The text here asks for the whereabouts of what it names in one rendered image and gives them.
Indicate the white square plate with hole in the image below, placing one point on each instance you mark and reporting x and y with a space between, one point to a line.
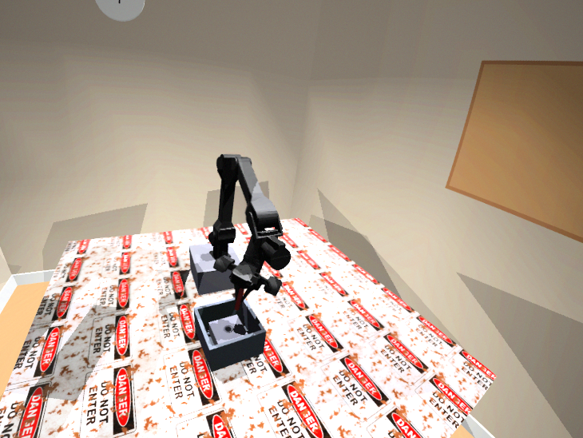
226 329

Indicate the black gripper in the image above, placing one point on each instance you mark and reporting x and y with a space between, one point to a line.
271 285

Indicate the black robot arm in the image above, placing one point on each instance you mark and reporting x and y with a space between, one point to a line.
260 214

